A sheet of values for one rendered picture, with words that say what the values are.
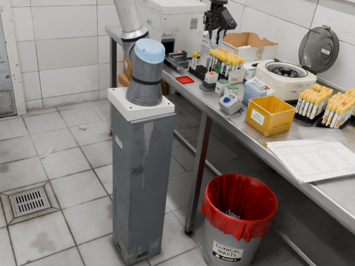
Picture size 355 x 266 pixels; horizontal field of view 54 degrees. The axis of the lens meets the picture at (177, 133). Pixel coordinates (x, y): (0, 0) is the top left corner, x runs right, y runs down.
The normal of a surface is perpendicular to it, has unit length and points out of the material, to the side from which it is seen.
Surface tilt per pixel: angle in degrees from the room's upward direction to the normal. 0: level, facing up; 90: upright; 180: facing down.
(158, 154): 90
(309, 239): 0
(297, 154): 0
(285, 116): 90
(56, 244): 0
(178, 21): 90
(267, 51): 92
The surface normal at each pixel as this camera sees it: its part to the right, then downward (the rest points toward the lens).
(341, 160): 0.08, -0.84
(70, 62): 0.51, 0.50
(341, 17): -0.85, 0.20
